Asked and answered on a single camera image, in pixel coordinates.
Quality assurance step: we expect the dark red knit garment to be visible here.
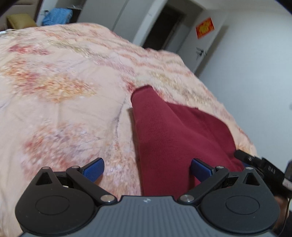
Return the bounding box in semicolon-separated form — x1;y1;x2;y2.
131;86;243;199

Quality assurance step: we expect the blue clothes pile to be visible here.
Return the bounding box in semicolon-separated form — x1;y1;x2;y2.
42;8;73;26

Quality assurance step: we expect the floral peach bed quilt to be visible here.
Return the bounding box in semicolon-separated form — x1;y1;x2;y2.
1;23;256;236

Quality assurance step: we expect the white room door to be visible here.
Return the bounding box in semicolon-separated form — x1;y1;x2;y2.
178;10;227;73

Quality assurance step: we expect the red fu door decoration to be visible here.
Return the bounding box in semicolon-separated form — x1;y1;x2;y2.
195;17;215;39

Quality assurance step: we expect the grey built-in wardrobe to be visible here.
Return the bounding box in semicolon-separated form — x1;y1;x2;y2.
56;0;166;46

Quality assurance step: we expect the mustard yellow cushion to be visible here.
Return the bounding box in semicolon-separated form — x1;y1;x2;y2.
6;13;37;30

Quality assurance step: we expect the brown padded headboard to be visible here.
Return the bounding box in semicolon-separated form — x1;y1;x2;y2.
1;0;43;31

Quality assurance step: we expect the black door handle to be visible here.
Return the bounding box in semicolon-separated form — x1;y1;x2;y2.
196;47;207;60

